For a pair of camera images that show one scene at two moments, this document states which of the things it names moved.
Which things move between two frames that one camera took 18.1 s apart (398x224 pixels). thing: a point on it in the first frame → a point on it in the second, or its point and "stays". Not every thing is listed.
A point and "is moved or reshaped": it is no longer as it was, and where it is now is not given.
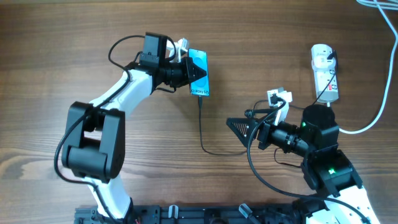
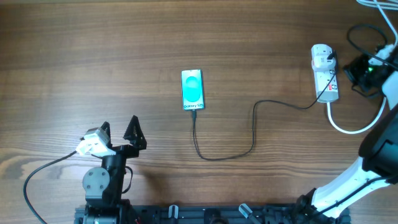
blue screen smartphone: (200, 87) is moved or reshaped
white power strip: (324, 61) stays
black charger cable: (200, 116) → (254, 107)
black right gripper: (253, 122) → (350, 70)
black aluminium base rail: (224, 214) stays
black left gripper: (188, 66) → (130, 151)
